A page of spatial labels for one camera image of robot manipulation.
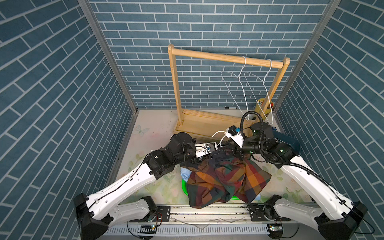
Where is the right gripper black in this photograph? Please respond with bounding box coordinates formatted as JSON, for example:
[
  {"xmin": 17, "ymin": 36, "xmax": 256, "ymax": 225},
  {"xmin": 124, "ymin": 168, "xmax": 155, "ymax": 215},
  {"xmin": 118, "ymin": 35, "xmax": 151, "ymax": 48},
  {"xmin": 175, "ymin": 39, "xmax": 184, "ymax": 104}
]
[{"xmin": 219, "ymin": 138, "xmax": 264, "ymax": 160}]

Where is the light blue shirt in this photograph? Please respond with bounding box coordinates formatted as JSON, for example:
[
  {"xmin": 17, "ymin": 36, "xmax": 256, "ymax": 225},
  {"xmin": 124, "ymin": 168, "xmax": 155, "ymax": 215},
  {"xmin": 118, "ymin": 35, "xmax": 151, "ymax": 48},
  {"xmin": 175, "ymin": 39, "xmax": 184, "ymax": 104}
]
[{"xmin": 181, "ymin": 168, "xmax": 192, "ymax": 182}]

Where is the white wire hanger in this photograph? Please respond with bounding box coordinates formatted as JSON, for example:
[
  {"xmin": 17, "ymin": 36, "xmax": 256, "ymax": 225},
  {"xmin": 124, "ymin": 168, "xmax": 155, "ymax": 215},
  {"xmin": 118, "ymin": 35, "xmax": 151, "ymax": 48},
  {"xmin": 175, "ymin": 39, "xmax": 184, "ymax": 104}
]
[
  {"xmin": 220, "ymin": 55, "xmax": 250, "ymax": 120},
  {"xmin": 248, "ymin": 59, "xmax": 275, "ymax": 125},
  {"xmin": 211, "ymin": 131, "xmax": 228, "ymax": 148}
]

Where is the dark multicolour plaid shirt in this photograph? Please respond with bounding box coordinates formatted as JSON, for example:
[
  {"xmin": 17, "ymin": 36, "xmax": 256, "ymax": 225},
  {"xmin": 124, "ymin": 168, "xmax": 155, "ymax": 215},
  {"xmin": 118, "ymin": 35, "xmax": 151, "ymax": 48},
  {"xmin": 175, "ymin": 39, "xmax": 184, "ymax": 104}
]
[{"xmin": 181, "ymin": 150, "xmax": 272, "ymax": 209}]

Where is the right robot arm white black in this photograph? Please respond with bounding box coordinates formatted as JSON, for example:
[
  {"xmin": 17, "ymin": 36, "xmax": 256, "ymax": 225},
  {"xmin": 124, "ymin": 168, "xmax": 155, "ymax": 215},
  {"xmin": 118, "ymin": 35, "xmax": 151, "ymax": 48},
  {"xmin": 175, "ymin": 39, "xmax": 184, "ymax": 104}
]
[{"xmin": 225, "ymin": 111, "xmax": 368, "ymax": 240}]

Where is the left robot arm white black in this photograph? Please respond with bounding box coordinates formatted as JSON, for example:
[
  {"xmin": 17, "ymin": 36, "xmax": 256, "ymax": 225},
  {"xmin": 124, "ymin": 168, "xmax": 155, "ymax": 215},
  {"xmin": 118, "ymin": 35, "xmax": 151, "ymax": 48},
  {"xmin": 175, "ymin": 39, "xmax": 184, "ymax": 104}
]
[{"xmin": 74, "ymin": 133, "xmax": 218, "ymax": 240}]

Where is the green plastic basket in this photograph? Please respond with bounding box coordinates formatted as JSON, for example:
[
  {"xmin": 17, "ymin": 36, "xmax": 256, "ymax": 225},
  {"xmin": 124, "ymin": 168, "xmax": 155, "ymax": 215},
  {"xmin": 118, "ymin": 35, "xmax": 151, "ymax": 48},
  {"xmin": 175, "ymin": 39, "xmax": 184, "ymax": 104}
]
[{"xmin": 182, "ymin": 180, "xmax": 239, "ymax": 200}]

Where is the wooden clothes rack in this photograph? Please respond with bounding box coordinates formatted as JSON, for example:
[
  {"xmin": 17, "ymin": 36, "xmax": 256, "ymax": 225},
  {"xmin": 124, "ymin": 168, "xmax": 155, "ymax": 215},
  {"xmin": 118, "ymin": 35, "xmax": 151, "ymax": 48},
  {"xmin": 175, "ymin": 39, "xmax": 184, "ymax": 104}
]
[{"xmin": 168, "ymin": 45, "xmax": 291, "ymax": 142}]

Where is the yellow pen cup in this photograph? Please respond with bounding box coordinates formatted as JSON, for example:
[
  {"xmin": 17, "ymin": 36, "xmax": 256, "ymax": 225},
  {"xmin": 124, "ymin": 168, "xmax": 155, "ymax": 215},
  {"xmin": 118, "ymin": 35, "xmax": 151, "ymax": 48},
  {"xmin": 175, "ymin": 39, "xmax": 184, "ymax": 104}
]
[{"xmin": 254, "ymin": 97, "xmax": 274, "ymax": 118}]

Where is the teal storage box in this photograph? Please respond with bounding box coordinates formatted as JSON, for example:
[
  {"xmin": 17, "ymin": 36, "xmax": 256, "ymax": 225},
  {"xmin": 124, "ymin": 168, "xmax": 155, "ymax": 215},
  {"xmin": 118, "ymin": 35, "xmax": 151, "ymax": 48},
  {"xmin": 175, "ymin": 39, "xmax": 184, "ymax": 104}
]
[{"xmin": 273, "ymin": 130, "xmax": 301, "ymax": 155}]

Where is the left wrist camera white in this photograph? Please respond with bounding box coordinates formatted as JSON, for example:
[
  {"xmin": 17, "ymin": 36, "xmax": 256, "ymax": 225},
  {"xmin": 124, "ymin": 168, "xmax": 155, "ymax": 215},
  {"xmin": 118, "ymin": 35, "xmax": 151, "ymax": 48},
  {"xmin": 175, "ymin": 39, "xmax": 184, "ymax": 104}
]
[{"xmin": 195, "ymin": 142, "xmax": 218, "ymax": 158}]

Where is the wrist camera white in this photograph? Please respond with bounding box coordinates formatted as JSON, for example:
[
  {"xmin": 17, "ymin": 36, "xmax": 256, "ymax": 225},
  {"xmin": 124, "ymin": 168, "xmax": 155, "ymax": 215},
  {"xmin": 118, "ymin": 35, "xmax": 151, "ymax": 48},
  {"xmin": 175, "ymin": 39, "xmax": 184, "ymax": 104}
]
[
  {"xmin": 225, "ymin": 126, "xmax": 245, "ymax": 148},
  {"xmin": 195, "ymin": 142, "xmax": 218, "ymax": 158}
]

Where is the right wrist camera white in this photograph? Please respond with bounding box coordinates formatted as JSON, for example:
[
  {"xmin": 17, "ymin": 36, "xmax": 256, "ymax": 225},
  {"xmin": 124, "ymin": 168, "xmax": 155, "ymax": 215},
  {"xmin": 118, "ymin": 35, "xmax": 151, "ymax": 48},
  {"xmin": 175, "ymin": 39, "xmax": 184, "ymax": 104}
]
[{"xmin": 225, "ymin": 126, "xmax": 245, "ymax": 148}]

